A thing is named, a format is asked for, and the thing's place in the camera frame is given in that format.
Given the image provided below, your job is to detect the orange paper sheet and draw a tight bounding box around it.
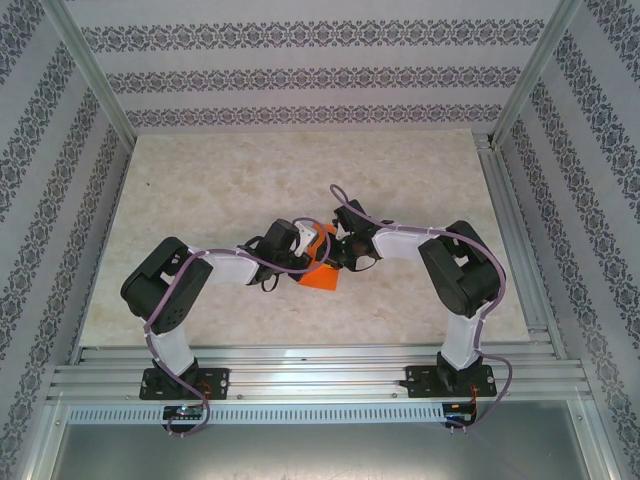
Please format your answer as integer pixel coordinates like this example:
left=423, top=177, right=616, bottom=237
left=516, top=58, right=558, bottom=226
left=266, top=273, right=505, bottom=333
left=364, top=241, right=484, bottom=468
left=298, top=223, right=343, bottom=293

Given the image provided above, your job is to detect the small circuit board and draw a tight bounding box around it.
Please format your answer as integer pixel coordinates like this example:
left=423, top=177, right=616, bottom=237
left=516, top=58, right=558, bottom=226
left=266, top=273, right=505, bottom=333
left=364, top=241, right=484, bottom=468
left=163, top=404, right=204, bottom=420
left=446, top=402, right=477, bottom=427

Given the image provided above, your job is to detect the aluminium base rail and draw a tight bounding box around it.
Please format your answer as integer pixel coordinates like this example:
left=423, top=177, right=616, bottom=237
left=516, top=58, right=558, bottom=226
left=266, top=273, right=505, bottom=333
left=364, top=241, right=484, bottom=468
left=47, top=343, right=597, bottom=403

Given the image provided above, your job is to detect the slotted grey cable duct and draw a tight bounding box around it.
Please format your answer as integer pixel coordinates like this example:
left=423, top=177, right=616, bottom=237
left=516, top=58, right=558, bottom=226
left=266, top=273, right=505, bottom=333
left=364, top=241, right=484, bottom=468
left=67, top=402, right=447, bottom=426

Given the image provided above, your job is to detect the aluminium frame post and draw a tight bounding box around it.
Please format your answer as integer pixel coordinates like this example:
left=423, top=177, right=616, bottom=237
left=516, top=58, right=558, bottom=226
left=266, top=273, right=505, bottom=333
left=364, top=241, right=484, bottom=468
left=42, top=0, right=137, bottom=147
left=488, top=0, right=585, bottom=144

